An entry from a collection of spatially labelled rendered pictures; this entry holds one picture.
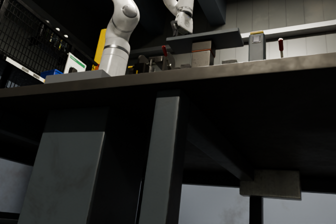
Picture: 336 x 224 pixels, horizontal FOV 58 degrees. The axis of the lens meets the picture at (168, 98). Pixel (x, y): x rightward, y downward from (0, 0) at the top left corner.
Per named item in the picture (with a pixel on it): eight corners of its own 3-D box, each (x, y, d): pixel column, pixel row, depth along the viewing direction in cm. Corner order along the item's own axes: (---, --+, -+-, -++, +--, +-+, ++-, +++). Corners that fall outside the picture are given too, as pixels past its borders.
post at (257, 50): (267, 130, 128) (266, 41, 144) (265, 125, 121) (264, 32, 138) (249, 130, 131) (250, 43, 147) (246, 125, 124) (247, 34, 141)
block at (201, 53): (210, 131, 138) (216, 46, 155) (205, 125, 131) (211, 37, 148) (189, 131, 142) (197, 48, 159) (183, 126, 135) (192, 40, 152)
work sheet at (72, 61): (78, 98, 249) (86, 65, 261) (59, 87, 230) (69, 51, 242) (76, 98, 250) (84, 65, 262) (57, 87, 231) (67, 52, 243)
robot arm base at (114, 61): (117, 80, 122) (126, 41, 129) (76, 81, 128) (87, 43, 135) (135, 99, 138) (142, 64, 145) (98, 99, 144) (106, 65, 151)
